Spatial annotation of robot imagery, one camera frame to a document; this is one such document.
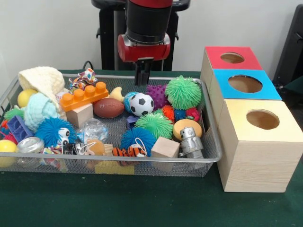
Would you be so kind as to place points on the small brown basketball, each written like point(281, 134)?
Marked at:
point(109, 108)

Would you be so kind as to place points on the black chair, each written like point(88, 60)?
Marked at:
point(291, 47)

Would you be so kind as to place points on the green furry ball with eyes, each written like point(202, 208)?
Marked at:
point(183, 92)

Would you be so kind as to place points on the orange toy building block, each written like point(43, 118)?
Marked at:
point(83, 97)

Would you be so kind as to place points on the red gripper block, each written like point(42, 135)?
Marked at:
point(144, 51)

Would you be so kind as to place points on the cream knitted cloth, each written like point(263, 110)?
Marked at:
point(42, 80)

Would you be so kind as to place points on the light teal knitted cloth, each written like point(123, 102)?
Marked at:
point(40, 109)

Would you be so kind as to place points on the wooden box with three holes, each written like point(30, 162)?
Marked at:
point(255, 161)

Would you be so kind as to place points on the toy hamburger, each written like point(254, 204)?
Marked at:
point(187, 126)

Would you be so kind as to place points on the silver metal can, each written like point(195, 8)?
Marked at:
point(30, 144)

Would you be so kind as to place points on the purple spiky ball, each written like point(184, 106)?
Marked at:
point(156, 96)

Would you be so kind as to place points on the clear plastic packet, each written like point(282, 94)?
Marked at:
point(93, 130)

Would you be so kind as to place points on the shallow clear mesh bin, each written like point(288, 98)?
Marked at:
point(210, 158)

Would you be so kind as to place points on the small wooden block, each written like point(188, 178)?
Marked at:
point(79, 116)
point(164, 147)

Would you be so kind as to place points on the blue spiky ball with eyes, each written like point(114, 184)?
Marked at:
point(52, 131)

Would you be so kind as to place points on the dark green table cloth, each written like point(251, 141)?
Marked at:
point(142, 203)

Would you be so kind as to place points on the silver toy robot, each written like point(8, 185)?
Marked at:
point(191, 142)

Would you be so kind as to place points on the plain yellow ball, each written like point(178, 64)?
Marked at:
point(6, 152)

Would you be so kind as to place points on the yellow smiley face ball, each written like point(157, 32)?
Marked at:
point(26, 97)

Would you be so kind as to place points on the green spiky ball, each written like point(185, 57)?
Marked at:
point(155, 125)

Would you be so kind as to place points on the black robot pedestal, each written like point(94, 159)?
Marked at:
point(106, 42)

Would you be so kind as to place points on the purple toy block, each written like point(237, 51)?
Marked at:
point(132, 121)

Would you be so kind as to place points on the black and white soccer ball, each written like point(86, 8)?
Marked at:
point(141, 104)

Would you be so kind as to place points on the globe print ball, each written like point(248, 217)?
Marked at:
point(127, 103)

